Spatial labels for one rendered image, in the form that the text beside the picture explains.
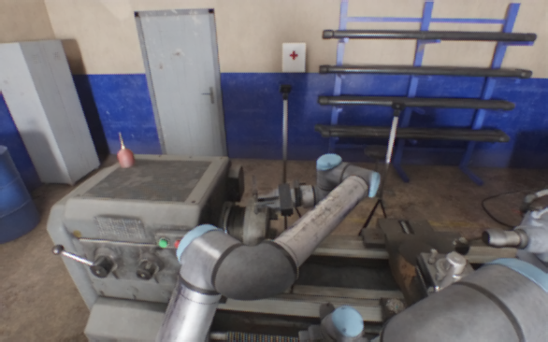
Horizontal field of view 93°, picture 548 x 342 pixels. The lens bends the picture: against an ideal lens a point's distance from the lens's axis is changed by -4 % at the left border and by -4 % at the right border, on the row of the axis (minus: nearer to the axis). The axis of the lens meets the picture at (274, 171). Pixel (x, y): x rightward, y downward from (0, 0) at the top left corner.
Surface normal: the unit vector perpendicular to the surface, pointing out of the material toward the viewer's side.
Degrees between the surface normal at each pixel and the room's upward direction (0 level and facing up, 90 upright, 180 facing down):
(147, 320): 32
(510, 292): 5
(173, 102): 90
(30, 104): 90
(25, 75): 90
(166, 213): 45
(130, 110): 90
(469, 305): 18
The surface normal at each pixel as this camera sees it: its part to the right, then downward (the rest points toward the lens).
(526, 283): 0.04, -0.82
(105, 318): -0.06, -0.51
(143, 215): -0.08, -0.29
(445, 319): -0.60, -0.65
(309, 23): -0.10, 0.47
